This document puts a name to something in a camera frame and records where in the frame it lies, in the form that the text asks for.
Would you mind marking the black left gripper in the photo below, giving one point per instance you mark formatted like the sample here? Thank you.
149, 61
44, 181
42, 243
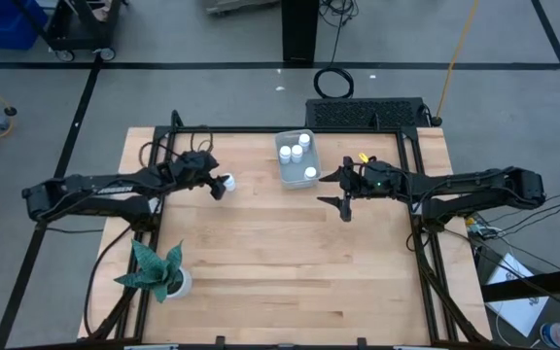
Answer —
195, 167

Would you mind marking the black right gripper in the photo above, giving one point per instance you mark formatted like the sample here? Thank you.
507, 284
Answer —
374, 182

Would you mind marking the white plastic basket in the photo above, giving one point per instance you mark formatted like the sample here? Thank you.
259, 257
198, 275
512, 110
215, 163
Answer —
293, 172

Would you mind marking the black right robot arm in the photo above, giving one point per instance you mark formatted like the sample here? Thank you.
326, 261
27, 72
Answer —
479, 187

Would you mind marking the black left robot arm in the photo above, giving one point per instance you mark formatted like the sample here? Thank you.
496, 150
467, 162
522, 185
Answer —
90, 189

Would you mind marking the yellow tag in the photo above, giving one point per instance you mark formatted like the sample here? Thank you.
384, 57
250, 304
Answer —
363, 158

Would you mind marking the green plant in white pot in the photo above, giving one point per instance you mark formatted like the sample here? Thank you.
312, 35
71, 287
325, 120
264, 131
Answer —
153, 272

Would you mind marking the white power adapter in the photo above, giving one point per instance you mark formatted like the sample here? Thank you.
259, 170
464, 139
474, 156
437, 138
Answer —
477, 227

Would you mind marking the black pillar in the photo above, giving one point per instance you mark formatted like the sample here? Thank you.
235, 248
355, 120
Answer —
300, 29

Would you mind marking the black wheeled cart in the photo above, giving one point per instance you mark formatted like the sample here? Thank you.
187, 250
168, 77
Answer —
80, 34

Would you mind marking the white printed paper sheet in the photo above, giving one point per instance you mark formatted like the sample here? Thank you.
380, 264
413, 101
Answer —
518, 301

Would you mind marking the black metal beam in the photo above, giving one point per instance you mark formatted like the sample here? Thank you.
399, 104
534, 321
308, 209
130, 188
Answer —
542, 282

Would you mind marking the black metal table frame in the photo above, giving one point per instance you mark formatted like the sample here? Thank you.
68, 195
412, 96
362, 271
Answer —
241, 129

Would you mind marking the grey metal base plate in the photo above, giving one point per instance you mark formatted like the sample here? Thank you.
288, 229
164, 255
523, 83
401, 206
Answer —
231, 6

